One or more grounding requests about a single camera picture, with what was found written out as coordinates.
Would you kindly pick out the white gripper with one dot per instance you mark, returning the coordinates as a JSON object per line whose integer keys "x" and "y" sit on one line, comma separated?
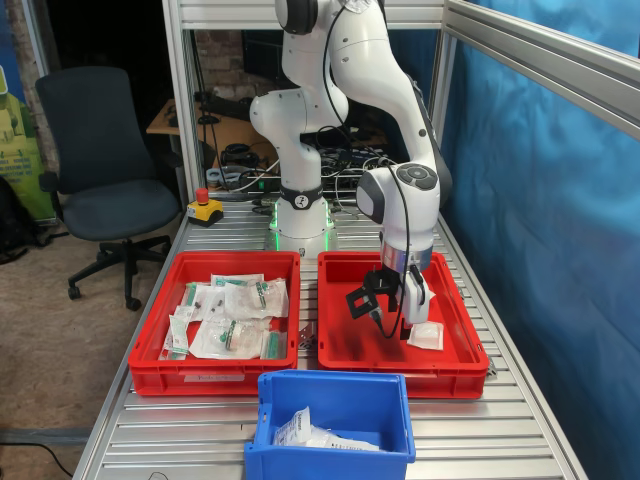
{"x": 415, "y": 312}

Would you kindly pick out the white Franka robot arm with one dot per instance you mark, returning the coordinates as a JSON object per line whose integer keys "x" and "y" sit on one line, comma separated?
{"x": 300, "y": 150}

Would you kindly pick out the yellow emergency stop box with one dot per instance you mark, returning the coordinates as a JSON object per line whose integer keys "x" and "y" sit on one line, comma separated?
{"x": 202, "y": 212}

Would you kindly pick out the red plastic crate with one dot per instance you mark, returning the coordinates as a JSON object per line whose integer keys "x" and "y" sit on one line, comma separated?
{"x": 150, "y": 375}
{"x": 360, "y": 350}

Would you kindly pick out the blue plastic storage bin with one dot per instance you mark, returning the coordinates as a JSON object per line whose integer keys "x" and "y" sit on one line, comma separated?
{"x": 350, "y": 400}

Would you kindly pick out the heap of clear bandage packets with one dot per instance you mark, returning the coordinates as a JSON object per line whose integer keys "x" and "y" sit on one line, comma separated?
{"x": 340, "y": 442}

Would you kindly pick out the green syringe packet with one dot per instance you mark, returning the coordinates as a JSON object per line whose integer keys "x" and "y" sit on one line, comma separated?
{"x": 272, "y": 345}

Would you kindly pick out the labelled white bandage packet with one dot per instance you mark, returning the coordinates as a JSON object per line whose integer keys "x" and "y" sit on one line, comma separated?
{"x": 295, "y": 425}

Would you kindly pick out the clear dome filter packet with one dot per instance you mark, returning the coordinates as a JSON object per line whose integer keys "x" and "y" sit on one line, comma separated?
{"x": 257, "y": 297}
{"x": 227, "y": 340}

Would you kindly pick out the blue fabric curtain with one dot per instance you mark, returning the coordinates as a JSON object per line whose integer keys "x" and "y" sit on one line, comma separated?
{"x": 550, "y": 250}

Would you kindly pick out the white syringe packet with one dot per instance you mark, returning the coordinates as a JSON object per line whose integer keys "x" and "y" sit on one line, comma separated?
{"x": 237, "y": 280}

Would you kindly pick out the flat white paper packet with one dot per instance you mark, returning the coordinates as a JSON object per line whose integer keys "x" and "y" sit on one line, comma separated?
{"x": 205, "y": 302}

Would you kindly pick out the green needle packet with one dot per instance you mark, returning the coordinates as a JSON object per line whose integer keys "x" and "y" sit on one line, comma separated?
{"x": 191, "y": 295}

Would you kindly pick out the small printed paper packet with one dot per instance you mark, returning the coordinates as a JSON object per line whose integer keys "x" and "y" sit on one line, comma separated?
{"x": 182, "y": 312}

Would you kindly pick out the long strip paper packet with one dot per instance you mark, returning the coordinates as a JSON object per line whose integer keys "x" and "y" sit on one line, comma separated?
{"x": 177, "y": 337}

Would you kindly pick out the grey tape roll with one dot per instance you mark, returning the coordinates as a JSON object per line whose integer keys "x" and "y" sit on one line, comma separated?
{"x": 212, "y": 176}

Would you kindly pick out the dark computer monitor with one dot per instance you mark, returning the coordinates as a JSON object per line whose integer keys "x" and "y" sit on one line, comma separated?
{"x": 262, "y": 55}

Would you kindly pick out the wooden desk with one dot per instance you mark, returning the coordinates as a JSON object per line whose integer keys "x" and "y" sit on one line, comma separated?
{"x": 162, "y": 120}

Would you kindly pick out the dark blue office chair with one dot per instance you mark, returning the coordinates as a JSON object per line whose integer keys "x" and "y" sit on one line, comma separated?
{"x": 100, "y": 150}

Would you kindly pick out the black backpack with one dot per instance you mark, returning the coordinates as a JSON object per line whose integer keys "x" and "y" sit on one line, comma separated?
{"x": 12, "y": 220}

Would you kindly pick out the green and blue banner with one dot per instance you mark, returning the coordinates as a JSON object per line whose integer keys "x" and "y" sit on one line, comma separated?
{"x": 20, "y": 125}

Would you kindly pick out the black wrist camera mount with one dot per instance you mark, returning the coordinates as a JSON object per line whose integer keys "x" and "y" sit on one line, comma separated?
{"x": 361, "y": 300}

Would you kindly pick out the small metal corner bracket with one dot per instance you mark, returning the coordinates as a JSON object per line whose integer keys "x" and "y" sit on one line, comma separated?
{"x": 306, "y": 340}

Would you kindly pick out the aluminium frame post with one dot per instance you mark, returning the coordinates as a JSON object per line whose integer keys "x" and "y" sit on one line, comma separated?
{"x": 442, "y": 75}
{"x": 177, "y": 100}

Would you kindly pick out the long aluminium frame rail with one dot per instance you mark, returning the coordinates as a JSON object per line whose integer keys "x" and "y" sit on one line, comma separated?
{"x": 525, "y": 45}

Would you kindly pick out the short aluminium frame rail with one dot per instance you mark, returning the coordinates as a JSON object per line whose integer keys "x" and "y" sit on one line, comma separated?
{"x": 225, "y": 12}

